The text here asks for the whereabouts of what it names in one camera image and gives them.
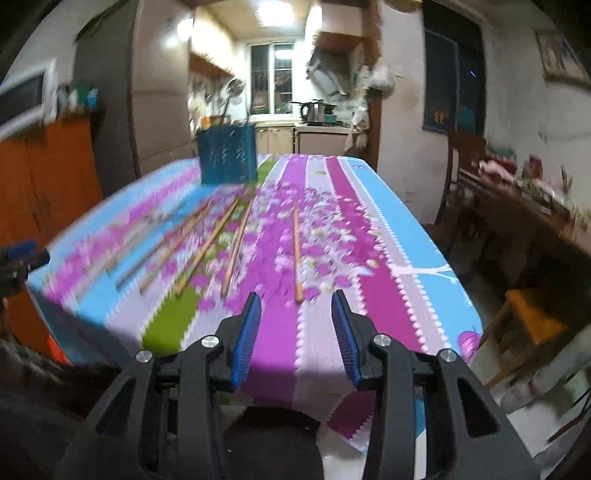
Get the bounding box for white microwave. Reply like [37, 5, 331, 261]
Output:
[0, 60, 58, 139]

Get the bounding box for wooden chopstick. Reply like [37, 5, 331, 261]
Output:
[115, 205, 183, 289]
[221, 200, 254, 298]
[172, 198, 241, 298]
[139, 203, 211, 294]
[292, 208, 304, 304]

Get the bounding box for kitchen base cabinets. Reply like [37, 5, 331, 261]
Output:
[254, 124, 352, 155]

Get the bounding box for blue perforated utensil holder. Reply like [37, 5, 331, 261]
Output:
[196, 124, 258, 185]

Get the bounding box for orange wooden cabinet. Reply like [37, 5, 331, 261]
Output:
[0, 113, 105, 365]

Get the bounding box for hanging beige bag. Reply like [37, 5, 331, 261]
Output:
[348, 65, 372, 148]

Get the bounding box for kitchen window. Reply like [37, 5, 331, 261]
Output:
[249, 42, 296, 116]

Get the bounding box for dark wooden side table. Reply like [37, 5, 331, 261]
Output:
[455, 152, 591, 301]

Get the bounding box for orange wooden stool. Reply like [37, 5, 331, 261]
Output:
[480, 286, 573, 388]

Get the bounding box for pink cloth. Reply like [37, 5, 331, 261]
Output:
[478, 159, 515, 181]

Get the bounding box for grey refrigerator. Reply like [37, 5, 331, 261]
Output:
[74, 0, 195, 178]

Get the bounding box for ceiling light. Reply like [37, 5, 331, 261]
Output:
[254, 0, 296, 28]

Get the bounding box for white hanging plastic bag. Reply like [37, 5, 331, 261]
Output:
[367, 60, 397, 90]

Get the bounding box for framed wall picture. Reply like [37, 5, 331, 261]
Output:
[533, 28, 591, 86]

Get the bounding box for steel electric kettle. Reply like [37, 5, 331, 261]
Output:
[300, 100, 326, 124]

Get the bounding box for dark wooden chair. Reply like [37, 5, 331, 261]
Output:
[422, 129, 490, 259]

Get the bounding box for floral striped tablecloth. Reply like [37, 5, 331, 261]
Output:
[25, 154, 485, 455]

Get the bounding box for range hood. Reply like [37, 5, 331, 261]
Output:
[307, 48, 352, 97]

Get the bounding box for dark window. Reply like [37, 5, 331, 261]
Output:
[422, 4, 488, 134]

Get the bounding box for kitchen wall cabinet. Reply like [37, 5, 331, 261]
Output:
[189, 51, 234, 79]

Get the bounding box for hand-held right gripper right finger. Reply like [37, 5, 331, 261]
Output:
[331, 291, 541, 480]

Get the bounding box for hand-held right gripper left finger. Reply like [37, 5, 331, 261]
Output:
[55, 292, 262, 480]

